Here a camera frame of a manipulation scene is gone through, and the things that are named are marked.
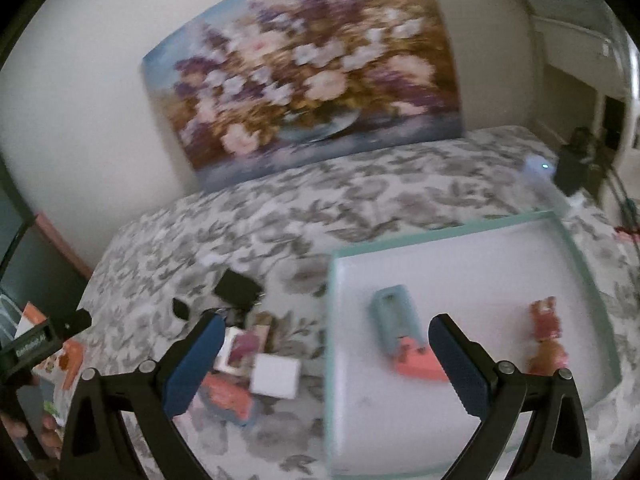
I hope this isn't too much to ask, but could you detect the red white packet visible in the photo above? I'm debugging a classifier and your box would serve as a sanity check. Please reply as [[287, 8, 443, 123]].
[[200, 374, 256, 423]]

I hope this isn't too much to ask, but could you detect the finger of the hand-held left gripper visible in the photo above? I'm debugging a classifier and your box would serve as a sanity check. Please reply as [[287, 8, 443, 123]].
[[49, 310, 93, 337]]

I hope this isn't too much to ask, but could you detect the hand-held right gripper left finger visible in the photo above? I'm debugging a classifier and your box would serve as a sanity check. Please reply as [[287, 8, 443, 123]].
[[59, 311, 227, 480]]

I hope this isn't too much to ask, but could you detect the coral pink item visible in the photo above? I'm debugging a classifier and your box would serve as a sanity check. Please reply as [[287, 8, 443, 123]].
[[392, 336, 451, 385]]

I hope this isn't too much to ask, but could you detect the black cable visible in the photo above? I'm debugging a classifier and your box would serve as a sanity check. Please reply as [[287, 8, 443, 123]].
[[602, 160, 640, 241]]

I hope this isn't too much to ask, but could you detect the white box with magenta label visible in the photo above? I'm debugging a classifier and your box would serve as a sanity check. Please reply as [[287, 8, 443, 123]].
[[215, 327, 266, 376]]

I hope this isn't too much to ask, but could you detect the grey floral bedspread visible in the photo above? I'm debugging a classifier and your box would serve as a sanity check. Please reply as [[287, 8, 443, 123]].
[[60, 125, 640, 480]]

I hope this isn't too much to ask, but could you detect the orange printed packet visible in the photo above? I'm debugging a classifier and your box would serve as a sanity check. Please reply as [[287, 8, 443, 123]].
[[35, 337, 86, 391]]

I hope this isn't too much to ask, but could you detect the white device with blue light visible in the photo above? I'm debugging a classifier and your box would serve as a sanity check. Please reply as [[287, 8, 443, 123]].
[[520, 156, 583, 216]]

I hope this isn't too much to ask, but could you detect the orange white box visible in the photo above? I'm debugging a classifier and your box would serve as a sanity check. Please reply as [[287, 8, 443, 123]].
[[15, 301, 48, 341]]

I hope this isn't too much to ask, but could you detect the black device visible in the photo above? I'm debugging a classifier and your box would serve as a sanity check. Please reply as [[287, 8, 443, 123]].
[[556, 127, 608, 196]]

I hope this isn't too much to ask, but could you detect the white cube charger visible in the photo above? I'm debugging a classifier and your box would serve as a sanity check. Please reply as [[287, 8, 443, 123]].
[[249, 354, 302, 401]]

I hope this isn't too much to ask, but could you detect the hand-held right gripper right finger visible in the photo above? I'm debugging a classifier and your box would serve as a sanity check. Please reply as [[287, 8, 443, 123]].
[[428, 313, 592, 480]]

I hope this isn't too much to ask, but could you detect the black power adapter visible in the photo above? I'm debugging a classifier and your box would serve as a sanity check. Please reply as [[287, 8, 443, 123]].
[[214, 268, 263, 311]]

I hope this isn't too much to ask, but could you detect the light blue case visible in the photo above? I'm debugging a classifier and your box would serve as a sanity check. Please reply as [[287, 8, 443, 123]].
[[370, 285, 430, 358]]

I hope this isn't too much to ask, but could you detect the floral painting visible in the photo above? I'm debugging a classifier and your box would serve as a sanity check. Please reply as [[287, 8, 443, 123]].
[[141, 0, 465, 193]]

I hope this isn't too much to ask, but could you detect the dark wooden furniture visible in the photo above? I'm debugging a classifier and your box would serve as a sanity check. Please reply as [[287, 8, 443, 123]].
[[0, 160, 93, 341]]

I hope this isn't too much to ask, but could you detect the gold rectangular bar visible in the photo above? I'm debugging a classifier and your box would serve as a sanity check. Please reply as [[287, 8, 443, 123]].
[[252, 312, 281, 351]]

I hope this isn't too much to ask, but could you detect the white furniture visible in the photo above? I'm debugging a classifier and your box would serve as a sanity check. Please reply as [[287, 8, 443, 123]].
[[505, 0, 640, 211]]

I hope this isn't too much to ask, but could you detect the teal rimmed white tray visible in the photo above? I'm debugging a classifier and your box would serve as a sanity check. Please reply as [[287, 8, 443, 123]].
[[324, 210, 623, 478]]

